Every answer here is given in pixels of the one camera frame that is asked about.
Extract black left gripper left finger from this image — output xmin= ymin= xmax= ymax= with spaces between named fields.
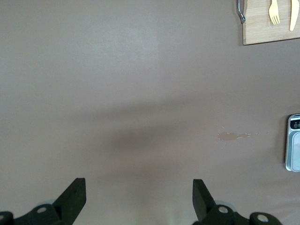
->
xmin=0 ymin=178 xmax=87 ymax=225

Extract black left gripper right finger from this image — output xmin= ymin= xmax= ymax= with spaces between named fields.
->
xmin=191 ymin=179 xmax=282 ymax=225

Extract silver digital kitchen scale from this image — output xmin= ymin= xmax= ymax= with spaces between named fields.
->
xmin=285 ymin=113 xmax=300 ymax=173

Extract wooden cutting board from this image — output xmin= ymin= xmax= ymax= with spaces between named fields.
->
xmin=235 ymin=0 xmax=300 ymax=46

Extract yellow plastic fork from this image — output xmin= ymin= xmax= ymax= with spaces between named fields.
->
xmin=268 ymin=0 xmax=281 ymax=26

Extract yellow plastic knife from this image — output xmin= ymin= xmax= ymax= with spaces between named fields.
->
xmin=289 ymin=0 xmax=300 ymax=32

